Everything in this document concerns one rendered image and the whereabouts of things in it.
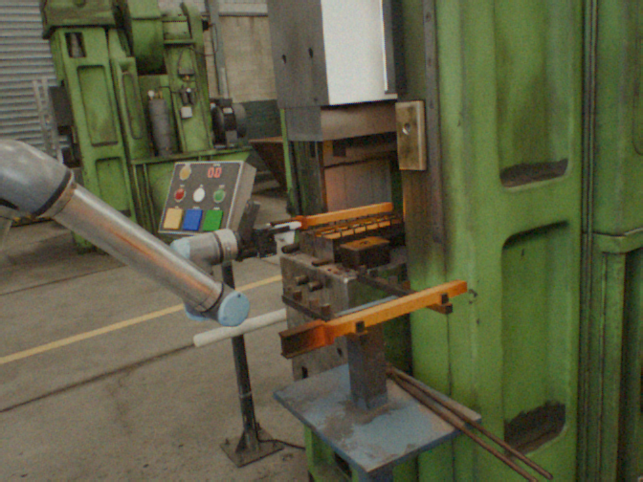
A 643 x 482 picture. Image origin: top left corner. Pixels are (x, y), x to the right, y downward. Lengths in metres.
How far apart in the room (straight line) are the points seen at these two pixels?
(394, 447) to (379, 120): 0.93
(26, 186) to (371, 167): 1.20
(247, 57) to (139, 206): 5.10
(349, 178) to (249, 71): 8.92
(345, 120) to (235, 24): 9.23
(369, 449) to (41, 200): 0.79
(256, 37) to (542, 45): 9.52
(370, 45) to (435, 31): 0.26
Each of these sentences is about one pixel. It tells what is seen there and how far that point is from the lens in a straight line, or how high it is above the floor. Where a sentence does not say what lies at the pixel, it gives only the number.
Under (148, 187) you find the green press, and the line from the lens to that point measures 6.39.
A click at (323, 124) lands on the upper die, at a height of 1.31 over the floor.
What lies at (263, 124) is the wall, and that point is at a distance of 10.90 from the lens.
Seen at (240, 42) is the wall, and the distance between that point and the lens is 10.81.
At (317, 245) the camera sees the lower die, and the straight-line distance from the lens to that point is 1.73.
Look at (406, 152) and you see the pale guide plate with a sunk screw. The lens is 1.51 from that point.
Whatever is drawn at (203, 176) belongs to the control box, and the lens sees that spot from 2.14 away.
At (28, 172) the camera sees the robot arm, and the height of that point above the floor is 1.30.
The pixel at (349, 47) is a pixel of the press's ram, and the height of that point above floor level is 1.51.
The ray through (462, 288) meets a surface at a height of 0.97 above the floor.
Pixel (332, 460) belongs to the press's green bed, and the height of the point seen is 0.20.
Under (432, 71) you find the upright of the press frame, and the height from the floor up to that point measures 1.42.
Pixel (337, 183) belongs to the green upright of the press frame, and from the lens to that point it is 1.95.
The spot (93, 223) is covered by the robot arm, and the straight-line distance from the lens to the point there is 1.25.
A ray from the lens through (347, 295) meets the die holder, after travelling 1.54.
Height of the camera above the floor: 1.38
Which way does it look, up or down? 14 degrees down
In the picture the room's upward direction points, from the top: 5 degrees counter-clockwise
